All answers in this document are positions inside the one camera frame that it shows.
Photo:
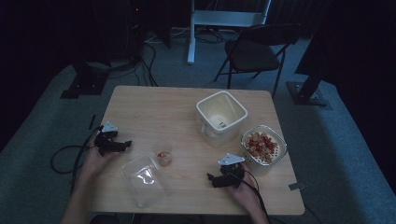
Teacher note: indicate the black folding chair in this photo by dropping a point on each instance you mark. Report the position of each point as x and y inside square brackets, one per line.
[253, 54]

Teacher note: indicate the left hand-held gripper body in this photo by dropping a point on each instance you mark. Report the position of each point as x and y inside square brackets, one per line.
[106, 141]

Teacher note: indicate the small black strip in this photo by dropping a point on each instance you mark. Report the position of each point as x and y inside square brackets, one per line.
[92, 122]

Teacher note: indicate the white desk frame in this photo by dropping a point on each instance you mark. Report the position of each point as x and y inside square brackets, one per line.
[222, 18]

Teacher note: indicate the small clear cup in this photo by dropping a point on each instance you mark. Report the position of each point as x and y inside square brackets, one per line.
[163, 157]

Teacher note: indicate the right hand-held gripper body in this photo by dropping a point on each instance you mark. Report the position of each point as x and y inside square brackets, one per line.
[232, 171]

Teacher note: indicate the white square container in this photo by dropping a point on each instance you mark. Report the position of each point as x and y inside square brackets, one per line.
[221, 116]

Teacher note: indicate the black stand with flat base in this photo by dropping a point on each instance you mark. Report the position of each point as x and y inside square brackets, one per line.
[85, 81]

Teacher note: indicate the person's right hand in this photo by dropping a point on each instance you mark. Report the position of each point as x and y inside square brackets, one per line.
[246, 191]

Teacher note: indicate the white colander bowl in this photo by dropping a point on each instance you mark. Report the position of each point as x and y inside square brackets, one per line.
[264, 149]

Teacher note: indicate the person's left hand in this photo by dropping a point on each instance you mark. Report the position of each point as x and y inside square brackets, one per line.
[95, 160]

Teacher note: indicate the grey tape piece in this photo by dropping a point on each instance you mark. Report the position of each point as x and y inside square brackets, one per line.
[296, 186]

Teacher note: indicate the clear plastic lid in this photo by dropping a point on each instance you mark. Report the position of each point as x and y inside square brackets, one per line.
[144, 179]

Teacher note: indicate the black slanted stand with base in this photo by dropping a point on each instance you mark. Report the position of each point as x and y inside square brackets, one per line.
[306, 90]

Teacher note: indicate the dark box with red light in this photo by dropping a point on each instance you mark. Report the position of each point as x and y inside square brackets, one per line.
[135, 28]

